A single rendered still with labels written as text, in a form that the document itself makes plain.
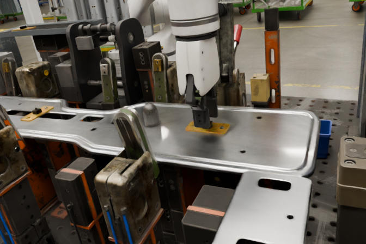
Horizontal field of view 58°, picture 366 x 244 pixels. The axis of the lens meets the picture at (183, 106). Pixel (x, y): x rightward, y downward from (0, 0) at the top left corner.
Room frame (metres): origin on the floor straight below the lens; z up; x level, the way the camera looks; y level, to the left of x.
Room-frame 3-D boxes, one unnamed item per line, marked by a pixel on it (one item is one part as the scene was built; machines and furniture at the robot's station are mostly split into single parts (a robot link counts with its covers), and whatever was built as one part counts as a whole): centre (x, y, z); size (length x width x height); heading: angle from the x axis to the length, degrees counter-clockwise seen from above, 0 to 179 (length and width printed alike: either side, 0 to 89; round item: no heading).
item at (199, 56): (0.58, -0.04, 1.14); 0.10 x 0.07 x 0.11; 153
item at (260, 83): (0.66, -0.17, 0.88); 0.04 x 0.04 x 0.36; 63
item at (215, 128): (0.58, -0.04, 1.01); 0.08 x 0.04 x 0.01; 63
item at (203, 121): (0.55, -0.03, 1.05); 0.03 x 0.03 x 0.07; 63
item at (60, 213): (0.81, 0.37, 0.84); 0.13 x 0.05 x 0.29; 153
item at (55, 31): (1.20, 0.42, 1.16); 0.37 x 0.14 x 0.02; 63
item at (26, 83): (1.01, 0.44, 0.89); 0.13 x 0.11 x 0.38; 153
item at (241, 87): (0.73, -0.12, 0.88); 0.07 x 0.06 x 0.35; 153
